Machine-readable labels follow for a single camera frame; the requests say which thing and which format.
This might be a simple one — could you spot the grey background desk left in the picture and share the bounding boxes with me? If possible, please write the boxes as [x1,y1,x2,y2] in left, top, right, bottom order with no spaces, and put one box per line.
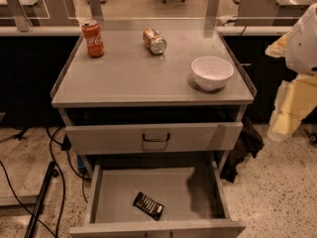
[0,0,78,26]

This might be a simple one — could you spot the grey barrier post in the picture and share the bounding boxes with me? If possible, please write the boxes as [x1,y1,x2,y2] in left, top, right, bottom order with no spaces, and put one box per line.
[88,0,103,20]
[206,0,220,18]
[6,0,32,32]

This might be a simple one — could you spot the grey barrier post middle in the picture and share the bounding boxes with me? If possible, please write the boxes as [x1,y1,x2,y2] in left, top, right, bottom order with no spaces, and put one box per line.
[88,0,103,20]

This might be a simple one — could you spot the grey barrier post right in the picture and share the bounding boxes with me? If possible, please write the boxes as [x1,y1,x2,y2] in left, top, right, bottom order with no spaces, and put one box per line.
[206,0,220,18]

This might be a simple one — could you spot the grey closed upper drawer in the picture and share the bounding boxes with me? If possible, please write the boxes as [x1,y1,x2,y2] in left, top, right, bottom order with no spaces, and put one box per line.
[65,122,243,155]

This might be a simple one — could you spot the clear acrylic barrier panel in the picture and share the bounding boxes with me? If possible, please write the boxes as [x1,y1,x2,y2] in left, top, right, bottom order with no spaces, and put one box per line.
[0,0,317,21]

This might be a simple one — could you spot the grey background desk right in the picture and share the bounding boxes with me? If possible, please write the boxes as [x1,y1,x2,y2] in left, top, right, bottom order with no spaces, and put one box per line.
[235,0,317,26]

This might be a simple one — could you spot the red coca-cola can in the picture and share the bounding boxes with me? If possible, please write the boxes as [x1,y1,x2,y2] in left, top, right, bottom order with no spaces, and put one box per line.
[81,20,104,58]

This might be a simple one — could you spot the black floor cable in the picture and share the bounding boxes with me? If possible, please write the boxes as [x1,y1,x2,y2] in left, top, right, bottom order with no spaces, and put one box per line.
[0,126,92,238]

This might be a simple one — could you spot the grey barrier post left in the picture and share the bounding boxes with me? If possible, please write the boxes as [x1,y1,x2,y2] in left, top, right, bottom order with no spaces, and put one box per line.
[6,0,32,32]

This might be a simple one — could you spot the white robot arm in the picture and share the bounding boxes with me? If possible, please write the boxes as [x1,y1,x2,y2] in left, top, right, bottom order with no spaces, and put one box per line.
[265,4,317,142]

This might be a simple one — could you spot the black bar on floor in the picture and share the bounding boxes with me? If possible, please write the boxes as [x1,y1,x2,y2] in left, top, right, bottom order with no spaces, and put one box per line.
[24,161,55,238]

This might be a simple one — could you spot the grey open middle drawer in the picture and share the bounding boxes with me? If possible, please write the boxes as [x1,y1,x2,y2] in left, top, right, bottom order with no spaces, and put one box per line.
[69,161,246,238]

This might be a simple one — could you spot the white ceramic bowl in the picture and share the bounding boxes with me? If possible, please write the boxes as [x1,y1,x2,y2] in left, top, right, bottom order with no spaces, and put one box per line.
[191,57,234,91]

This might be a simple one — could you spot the dark cloth behind cabinet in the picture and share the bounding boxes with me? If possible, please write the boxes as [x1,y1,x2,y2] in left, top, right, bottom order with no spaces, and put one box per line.
[220,117,264,182]

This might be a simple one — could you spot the black drawer handle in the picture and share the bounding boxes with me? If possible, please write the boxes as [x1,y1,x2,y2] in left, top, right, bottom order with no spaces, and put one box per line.
[142,133,170,143]

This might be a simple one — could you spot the grey metal drawer cabinet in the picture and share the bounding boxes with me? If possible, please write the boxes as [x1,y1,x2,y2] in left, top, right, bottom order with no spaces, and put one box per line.
[50,18,258,238]

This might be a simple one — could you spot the grey background desk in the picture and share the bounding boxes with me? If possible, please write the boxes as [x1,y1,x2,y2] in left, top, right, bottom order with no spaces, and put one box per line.
[0,0,78,26]
[235,0,317,26]

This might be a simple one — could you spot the orange silver lying can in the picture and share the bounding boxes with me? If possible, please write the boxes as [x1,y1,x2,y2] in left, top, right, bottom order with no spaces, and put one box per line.
[143,28,167,55]

